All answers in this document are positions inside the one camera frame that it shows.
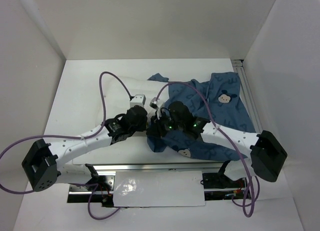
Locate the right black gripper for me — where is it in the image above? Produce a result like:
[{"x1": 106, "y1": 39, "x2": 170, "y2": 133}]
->
[{"x1": 145, "y1": 109, "x2": 185, "y2": 139}]

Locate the white pillow yellow edge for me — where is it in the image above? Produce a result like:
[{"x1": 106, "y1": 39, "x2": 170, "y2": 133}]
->
[{"x1": 72, "y1": 74, "x2": 166, "y2": 166}]

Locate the blue cartoon print pillowcase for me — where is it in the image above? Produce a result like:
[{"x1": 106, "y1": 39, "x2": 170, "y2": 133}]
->
[{"x1": 147, "y1": 72, "x2": 255, "y2": 162}]

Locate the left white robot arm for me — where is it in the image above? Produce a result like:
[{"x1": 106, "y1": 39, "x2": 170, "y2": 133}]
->
[{"x1": 22, "y1": 105, "x2": 148, "y2": 192}]

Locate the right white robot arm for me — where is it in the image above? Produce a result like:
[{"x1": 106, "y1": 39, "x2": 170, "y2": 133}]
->
[{"x1": 146, "y1": 100, "x2": 288, "y2": 187}]

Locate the white cover plate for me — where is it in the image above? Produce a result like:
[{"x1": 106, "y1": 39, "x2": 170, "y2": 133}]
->
[{"x1": 113, "y1": 171, "x2": 206, "y2": 208}]

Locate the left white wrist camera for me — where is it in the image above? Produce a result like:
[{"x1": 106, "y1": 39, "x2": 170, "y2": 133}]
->
[{"x1": 129, "y1": 94, "x2": 146, "y2": 108}]

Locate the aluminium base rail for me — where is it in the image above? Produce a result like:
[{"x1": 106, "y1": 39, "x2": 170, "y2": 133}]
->
[{"x1": 67, "y1": 162, "x2": 248, "y2": 208}]

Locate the aluminium side rail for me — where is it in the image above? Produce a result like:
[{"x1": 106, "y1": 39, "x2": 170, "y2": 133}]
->
[{"x1": 231, "y1": 59, "x2": 263, "y2": 133}]

